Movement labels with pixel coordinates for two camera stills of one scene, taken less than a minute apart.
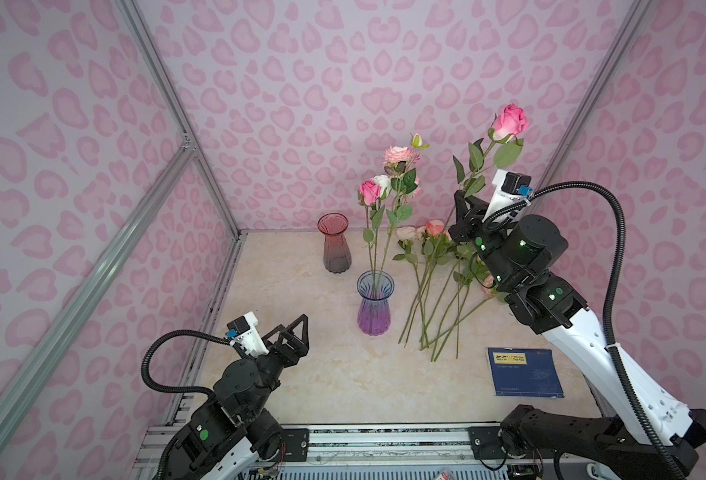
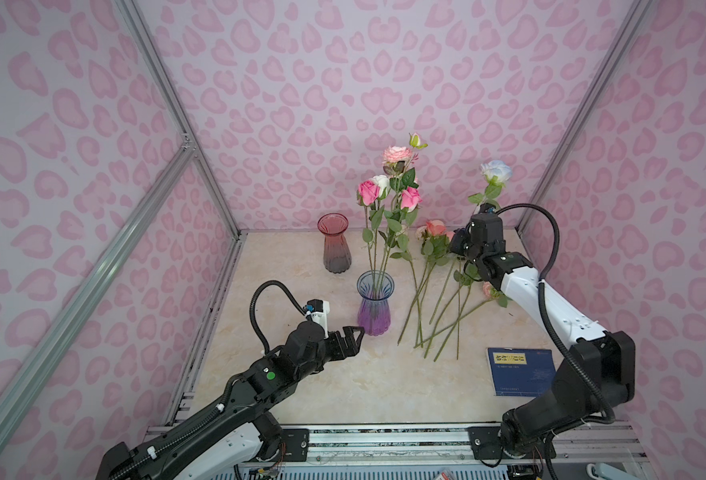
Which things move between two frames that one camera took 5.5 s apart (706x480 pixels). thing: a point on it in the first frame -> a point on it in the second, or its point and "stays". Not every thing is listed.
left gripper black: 298,349 -> 342,351
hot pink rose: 508,123 -> 410,200
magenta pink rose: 368,193 stays
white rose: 386,186 stays
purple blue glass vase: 374,313 stays
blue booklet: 525,372 stays
